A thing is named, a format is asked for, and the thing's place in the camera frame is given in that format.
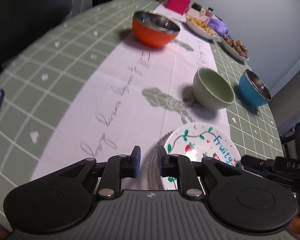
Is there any white dish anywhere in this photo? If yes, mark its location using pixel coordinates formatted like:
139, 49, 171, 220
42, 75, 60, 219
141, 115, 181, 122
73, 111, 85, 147
221, 35, 249, 62
186, 15, 220, 40

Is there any painted white fruit plate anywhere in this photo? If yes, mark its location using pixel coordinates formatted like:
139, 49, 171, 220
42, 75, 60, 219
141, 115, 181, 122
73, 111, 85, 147
164, 122, 243, 191

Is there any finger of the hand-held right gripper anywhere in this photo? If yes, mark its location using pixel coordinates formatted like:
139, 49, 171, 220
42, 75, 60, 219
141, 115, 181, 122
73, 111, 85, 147
240, 155, 278, 173

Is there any white printed table runner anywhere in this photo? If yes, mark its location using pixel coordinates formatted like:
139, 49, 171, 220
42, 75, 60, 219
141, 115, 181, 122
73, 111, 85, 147
30, 4, 231, 191

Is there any purple tissue pack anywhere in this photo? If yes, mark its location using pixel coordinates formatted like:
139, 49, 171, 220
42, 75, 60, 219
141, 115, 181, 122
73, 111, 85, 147
207, 16, 229, 36

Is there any pink box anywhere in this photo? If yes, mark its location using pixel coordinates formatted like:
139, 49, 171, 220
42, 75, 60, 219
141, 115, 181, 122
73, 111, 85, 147
166, 0, 192, 15

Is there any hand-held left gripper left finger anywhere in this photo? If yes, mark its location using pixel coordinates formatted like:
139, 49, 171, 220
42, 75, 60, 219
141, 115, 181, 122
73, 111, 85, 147
39, 145, 142, 200

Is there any small clear glass plate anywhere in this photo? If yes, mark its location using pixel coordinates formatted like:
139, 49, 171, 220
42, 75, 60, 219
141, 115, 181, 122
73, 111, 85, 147
143, 130, 173, 191

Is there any blue steel-lined bowl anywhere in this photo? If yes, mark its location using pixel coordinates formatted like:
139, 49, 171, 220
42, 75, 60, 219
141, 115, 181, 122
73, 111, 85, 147
238, 69, 272, 107

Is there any green ceramic bowl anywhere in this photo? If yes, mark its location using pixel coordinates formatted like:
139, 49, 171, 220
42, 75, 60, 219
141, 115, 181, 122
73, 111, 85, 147
192, 67, 235, 110

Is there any orange steel-lined bowl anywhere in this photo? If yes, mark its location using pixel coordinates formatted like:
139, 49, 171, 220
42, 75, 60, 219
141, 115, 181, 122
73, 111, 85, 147
132, 10, 181, 47

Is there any bowl of brown round food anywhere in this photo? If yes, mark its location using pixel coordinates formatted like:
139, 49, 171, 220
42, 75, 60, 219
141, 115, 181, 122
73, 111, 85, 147
222, 35, 249, 58

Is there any white box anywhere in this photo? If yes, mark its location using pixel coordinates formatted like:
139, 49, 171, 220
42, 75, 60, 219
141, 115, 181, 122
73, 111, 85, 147
189, 6, 206, 18

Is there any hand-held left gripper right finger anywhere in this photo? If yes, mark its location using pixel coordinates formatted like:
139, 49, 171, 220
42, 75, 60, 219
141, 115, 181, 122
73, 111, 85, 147
158, 145, 262, 200

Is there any pile of fried snacks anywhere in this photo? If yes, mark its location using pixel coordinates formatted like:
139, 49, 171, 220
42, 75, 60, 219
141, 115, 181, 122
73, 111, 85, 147
187, 16, 215, 36

